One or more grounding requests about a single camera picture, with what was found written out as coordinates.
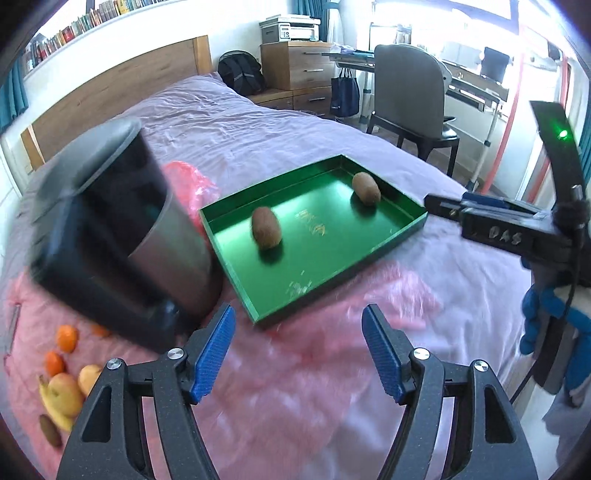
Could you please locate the person's right hand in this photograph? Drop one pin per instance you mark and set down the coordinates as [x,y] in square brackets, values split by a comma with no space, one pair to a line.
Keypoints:
[531,318]

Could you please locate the orange mandarin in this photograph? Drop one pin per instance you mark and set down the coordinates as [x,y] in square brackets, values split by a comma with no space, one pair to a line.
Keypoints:
[67,338]
[98,330]
[54,363]

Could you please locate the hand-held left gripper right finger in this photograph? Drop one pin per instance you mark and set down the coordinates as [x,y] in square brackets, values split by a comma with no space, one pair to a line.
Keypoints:
[381,355]

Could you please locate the white printer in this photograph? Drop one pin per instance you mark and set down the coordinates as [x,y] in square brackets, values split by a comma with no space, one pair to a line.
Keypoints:
[290,30]

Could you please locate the grey chair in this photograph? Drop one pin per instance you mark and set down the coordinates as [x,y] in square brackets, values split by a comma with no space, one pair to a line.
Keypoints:
[408,87]

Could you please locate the yellow banana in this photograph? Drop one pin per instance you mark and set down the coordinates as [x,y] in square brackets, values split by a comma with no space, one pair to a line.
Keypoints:
[48,399]

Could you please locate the wooden headboard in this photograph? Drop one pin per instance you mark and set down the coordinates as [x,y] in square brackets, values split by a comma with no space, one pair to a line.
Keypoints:
[115,87]

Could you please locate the yellow orange round fruit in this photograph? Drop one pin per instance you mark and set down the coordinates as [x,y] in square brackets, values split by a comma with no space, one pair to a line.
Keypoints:
[90,377]

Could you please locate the green tray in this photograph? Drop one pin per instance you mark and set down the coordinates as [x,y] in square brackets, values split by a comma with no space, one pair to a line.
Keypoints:
[314,240]

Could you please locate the dark blue tote bag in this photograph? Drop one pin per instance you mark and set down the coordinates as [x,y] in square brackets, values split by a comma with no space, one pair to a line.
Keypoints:
[345,94]

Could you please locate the pink plastic sheet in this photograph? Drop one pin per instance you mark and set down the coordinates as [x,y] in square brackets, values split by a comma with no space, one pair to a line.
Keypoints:
[300,392]

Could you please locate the red pole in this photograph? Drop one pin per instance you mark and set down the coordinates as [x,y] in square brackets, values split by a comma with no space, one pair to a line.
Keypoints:
[508,115]

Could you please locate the grey desk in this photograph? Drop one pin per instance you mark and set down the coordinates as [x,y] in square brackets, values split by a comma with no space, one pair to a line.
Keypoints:
[466,87]

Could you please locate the black monitor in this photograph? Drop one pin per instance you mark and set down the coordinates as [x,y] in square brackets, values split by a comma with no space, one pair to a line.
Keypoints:
[495,63]

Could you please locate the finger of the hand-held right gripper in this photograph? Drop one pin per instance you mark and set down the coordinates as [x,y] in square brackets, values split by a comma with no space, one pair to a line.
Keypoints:
[443,206]
[485,200]

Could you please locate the teal curtain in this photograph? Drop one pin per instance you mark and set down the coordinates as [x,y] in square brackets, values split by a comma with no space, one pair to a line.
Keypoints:
[323,18]
[11,97]

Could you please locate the black and steel cylindrical appliance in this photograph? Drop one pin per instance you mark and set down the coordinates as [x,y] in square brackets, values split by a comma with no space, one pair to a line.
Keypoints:
[115,230]

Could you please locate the wooden dresser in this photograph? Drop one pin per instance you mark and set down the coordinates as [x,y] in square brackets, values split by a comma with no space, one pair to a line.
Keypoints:
[300,69]

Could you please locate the brown kiwi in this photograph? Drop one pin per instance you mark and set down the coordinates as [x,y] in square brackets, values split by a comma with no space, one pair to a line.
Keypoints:
[50,430]
[266,227]
[366,188]

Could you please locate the yellow red apple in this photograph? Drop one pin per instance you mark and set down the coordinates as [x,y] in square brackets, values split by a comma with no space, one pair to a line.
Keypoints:
[67,394]

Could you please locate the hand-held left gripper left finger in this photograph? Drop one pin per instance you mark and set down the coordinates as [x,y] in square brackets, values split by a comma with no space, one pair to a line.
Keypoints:
[214,355]

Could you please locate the row of books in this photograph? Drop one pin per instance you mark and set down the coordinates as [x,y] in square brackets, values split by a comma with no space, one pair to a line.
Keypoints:
[87,23]

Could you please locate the black backpack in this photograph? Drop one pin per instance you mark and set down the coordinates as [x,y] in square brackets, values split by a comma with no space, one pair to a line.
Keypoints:
[240,74]

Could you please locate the person's right forearm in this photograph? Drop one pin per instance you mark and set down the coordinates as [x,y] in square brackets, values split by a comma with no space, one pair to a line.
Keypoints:
[570,434]

